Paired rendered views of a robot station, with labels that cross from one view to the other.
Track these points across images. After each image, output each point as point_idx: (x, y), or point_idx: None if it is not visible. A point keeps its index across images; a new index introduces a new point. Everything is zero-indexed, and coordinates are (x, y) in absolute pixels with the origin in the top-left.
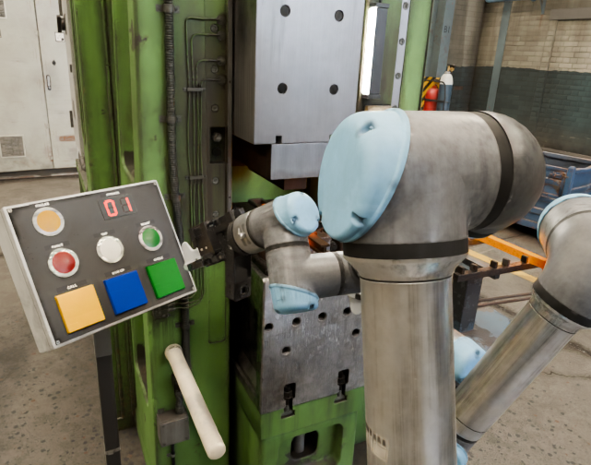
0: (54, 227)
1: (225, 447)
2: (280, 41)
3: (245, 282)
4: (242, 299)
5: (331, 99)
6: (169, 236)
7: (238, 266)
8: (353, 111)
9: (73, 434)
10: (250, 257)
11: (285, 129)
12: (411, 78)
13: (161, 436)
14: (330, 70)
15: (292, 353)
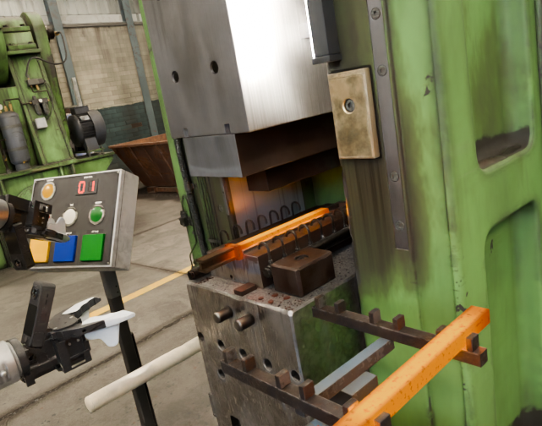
0: (48, 195)
1: (92, 406)
2: (162, 27)
3: (18, 256)
4: (21, 270)
5: (215, 79)
6: (109, 215)
7: (7, 240)
8: (239, 90)
9: None
10: (15, 237)
11: (188, 121)
12: (407, 10)
13: (210, 405)
14: (205, 45)
15: (227, 382)
